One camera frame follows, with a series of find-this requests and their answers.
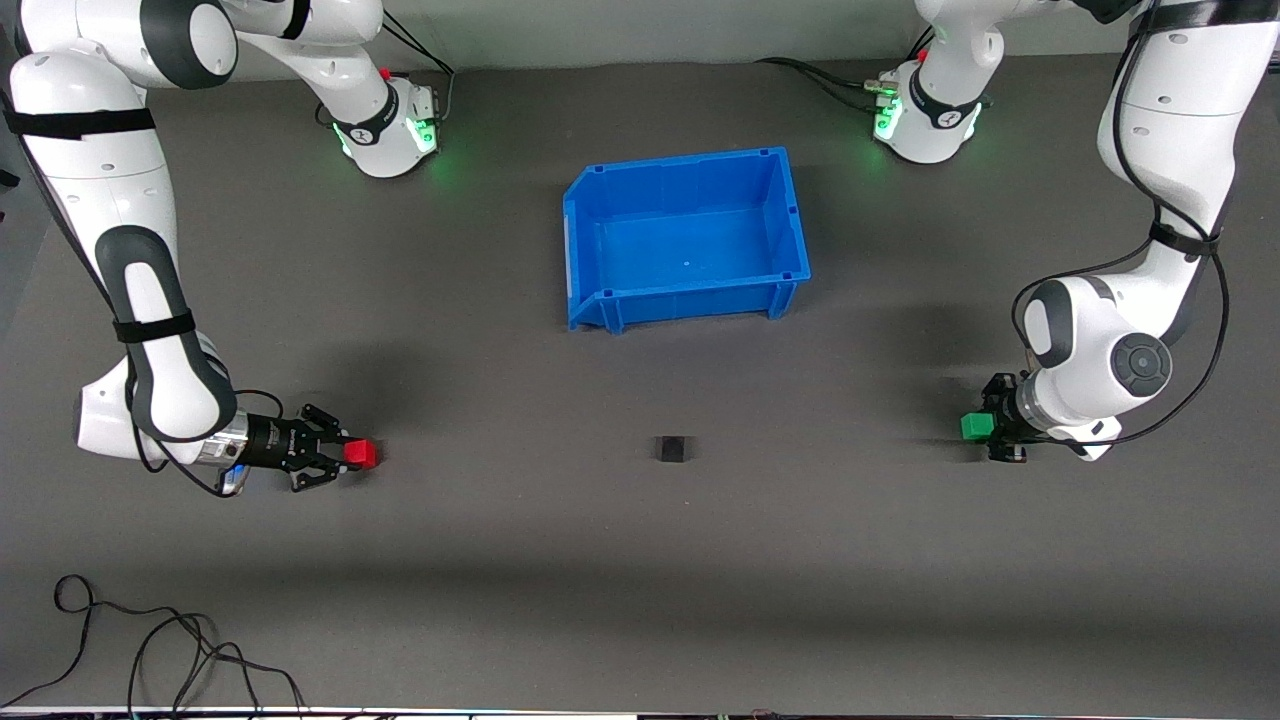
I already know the loose black cable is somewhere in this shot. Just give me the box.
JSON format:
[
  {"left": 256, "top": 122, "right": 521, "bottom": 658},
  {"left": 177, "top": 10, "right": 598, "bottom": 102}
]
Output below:
[{"left": 0, "top": 574, "right": 307, "bottom": 717}]

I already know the black left arm base cable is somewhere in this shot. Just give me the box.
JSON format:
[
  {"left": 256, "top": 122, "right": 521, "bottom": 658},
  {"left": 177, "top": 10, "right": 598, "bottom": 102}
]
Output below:
[{"left": 754, "top": 25, "right": 936, "bottom": 113}]

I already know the dark grey table mat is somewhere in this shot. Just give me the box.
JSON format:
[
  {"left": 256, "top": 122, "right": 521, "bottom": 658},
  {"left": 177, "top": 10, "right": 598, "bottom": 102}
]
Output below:
[{"left": 0, "top": 38, "right": 1280, "bottom": 715}]

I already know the black right arm base cable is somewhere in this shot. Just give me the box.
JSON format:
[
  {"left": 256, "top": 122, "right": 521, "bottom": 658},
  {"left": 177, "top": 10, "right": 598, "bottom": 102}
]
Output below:
[{"left": 316, "top": 14, "right": 457, "bottom": 129}]

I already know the black arm base cable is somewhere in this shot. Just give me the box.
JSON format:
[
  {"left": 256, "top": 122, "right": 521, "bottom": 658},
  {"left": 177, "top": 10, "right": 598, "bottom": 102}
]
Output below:
[
  {"left": 754, "top": 25, "right": 936, "bottom": 113},
  {"left": 316, "top": 14, "right": 457, "bottom": 129}
]

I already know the blue plastic storage bin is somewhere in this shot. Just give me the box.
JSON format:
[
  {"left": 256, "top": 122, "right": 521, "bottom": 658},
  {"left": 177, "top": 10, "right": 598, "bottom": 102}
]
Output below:
[{"left": 562, "top": 146, "right": 813, "bottom": 335}]

